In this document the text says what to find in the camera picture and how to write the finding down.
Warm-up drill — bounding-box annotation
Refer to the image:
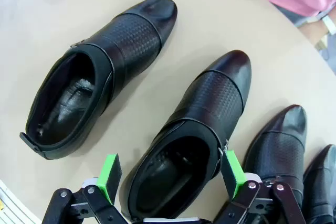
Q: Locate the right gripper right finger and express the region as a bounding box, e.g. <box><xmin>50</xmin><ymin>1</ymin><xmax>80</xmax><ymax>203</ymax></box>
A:
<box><xmin>214</xmin><ymin>150</ymin><xmax>307</xmax><ymax>224</ymax></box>

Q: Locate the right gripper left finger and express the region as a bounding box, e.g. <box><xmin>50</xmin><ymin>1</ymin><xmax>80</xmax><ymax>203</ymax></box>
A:
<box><xmin>41</xmin><ymin>153</ymin><xmax>129</xmax><ymax>224</ymax></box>

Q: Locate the black leather dress shoe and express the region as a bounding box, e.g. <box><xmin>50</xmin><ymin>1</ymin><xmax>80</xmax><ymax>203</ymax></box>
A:
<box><xmin>243</xmin><ymin>104</ymin><xmax>308</xmax><ymax>209</ymax></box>
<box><xmin>301</xmin><ymin>144</ymin><xmax>336</xmax><ymax>224</ymax></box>
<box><xmin>19</xmin><ymin>0</ymin><xmax>179</xmax><ymax>161</ymax></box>
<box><xmin>120</xmin><ymin>49</ymin><xmax>253</xmax><ymax>222</ymax></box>

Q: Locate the person's left hand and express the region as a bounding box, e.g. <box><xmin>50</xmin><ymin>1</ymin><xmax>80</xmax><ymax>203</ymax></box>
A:
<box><xmin>298</xmin><ymin>19</ymin><xmax>330</xmax><ymax>48</ymax></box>

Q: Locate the white ribbed panel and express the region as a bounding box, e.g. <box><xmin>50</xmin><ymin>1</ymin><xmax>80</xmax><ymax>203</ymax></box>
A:
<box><xmin>0</xmin><ymin>179</ymin><xmax>36</xmax><ymax>224</ymax></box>

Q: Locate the white strap wristwatch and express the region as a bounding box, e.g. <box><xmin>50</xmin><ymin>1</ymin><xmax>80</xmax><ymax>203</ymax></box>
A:
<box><xmin>320</xmin><ymin>14</ymin><xmax>336</xmax><ymax>35</ymax></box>

